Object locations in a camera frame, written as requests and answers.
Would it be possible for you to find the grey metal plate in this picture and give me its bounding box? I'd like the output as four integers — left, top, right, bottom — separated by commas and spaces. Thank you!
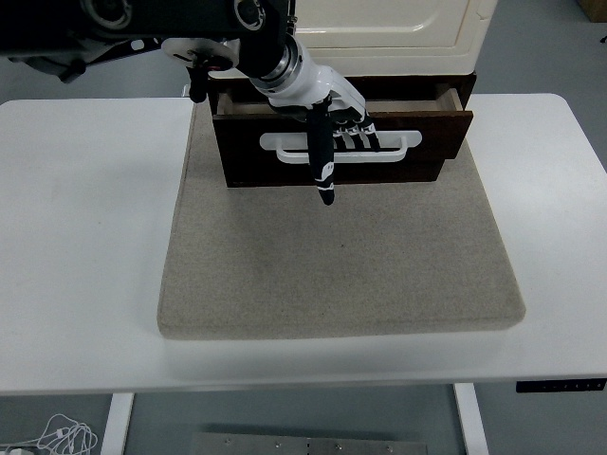
189, 431, 431, 455

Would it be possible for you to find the cardboard box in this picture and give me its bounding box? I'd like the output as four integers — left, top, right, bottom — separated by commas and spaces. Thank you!
579, 0, 607, 23

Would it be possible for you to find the dark wooden drawer case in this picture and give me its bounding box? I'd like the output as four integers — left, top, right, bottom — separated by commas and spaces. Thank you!
205, 70, 478, 189

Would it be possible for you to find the dark wooden drawer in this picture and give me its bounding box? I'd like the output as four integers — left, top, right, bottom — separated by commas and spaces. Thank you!
212, 84, 474, 167

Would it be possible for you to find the white and black hand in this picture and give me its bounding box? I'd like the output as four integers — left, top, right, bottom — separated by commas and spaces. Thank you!
265, 45, 380, 207

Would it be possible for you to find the white drawer handle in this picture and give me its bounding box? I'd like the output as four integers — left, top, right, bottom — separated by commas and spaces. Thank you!
259, 131, 422, 166

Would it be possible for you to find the white cable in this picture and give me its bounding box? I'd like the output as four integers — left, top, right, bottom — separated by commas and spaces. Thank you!
35, 412, 100, 455

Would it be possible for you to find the black table control panel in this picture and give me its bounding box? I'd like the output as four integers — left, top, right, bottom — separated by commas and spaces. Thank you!
515, 378, 607, 393

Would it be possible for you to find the white table leg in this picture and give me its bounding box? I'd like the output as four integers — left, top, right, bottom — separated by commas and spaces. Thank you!
100, 392, 136, 455
452, 382, 489, 455

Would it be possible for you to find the cream cabinet door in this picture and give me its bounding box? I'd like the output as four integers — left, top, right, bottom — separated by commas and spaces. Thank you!
293, 0, 469, 50

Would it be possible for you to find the cream plastic cabinet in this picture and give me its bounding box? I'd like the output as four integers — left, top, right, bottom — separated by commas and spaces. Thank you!
208, 0, 498, 80

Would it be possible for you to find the beige felt mat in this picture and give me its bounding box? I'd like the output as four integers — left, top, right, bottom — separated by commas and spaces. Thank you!
156, 84, 526, 341

